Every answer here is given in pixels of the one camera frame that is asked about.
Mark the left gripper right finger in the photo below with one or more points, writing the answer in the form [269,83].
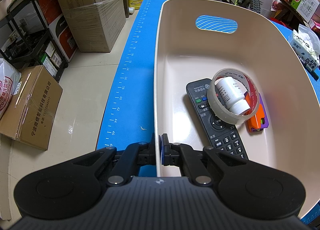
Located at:
[187,160]

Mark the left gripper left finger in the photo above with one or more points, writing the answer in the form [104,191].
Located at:
[127,163]

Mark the clear tape roll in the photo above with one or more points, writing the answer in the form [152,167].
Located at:
[248,88]

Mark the white pill bottle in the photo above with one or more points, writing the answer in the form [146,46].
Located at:
[232,96]

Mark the beige plastic storage bin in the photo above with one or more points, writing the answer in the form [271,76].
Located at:
[198,39]

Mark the black marker pen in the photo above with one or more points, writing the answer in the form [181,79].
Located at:
[310,71]

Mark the blue silicone baking mat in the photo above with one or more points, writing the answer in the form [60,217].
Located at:
[129,113]

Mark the black remote control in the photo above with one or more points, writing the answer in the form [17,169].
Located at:
[221,135]

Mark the orange purple toy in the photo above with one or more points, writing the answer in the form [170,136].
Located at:
[260,120]

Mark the floor cardboard box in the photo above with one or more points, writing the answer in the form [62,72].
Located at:
[31,111]

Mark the white red plastic bag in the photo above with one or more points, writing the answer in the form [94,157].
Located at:
[10,77]

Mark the large stacked cardboard box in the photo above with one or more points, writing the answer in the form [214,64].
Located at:
[95,24]

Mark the black metal shelf rack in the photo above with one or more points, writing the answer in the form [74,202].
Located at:
[26,40]

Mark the white tissue pack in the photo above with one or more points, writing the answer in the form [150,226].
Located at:
[305,43]

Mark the red white appliance box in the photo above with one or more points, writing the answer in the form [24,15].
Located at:
[59,28]

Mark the green white product box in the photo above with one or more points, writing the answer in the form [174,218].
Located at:
[305,8]

